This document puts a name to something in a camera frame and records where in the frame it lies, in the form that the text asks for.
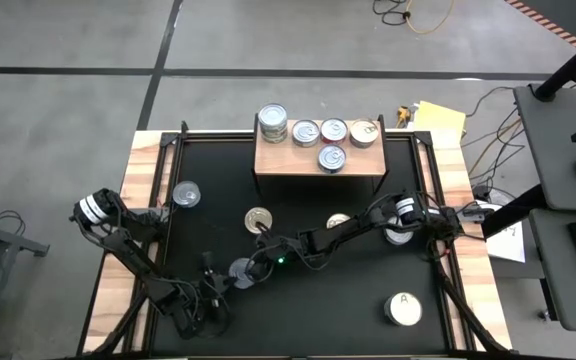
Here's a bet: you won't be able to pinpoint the silver can green white label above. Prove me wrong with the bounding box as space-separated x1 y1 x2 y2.
259 127 288 145
257 102 289 132

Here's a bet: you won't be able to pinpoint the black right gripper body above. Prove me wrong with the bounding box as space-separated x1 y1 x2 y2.
256 225 297 269

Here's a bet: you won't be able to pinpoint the black table mat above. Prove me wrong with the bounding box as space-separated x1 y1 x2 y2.
150 138 452 357

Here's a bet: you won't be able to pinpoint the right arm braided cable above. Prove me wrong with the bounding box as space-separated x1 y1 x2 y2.
247 234 329 274

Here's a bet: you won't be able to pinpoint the white paper sheet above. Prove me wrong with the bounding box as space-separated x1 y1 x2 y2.
485 219 527 264

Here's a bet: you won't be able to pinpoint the striped hazard tape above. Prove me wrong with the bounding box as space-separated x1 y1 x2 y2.
503 0 576 50

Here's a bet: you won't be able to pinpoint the grey metal stand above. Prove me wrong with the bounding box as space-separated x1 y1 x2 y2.
0 202 51 360

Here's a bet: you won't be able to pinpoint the yellow floor cable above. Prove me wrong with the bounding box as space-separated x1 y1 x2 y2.
406 0 457 36

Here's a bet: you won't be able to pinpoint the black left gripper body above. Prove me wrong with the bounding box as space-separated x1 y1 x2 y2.
198 251 224 314

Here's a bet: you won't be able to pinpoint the tangled black floor cables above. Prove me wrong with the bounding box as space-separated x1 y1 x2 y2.
460 85 532 201

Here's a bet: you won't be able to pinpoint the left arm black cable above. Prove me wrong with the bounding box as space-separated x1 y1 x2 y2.
180 277 232 337

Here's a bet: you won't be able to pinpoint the black floor cable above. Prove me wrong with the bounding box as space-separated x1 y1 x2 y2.
371 0 413 27

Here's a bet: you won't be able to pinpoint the black stand pole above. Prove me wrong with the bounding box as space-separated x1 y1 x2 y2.
532 24 576 103

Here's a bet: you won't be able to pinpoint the yellow paper folder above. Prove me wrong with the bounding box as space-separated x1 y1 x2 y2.
412 100 467 135

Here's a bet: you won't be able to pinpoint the grey desk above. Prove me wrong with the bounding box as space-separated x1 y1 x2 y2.
511 83 576 332

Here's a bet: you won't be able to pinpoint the silver tuna can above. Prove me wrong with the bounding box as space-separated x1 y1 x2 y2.
291 118 321 149

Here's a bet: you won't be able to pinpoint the silver can yellow teal label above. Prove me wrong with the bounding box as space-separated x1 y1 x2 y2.
227 257 258 291

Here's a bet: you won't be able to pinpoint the silver can dark blue label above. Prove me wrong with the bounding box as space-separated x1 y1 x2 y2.
316 143 348 175
384 214 415 247

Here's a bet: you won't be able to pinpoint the black aluminium table frame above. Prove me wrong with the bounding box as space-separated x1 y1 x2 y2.
75 119 514 360

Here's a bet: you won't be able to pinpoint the wooden shelf black legs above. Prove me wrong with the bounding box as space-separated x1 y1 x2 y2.
251 113 389 201

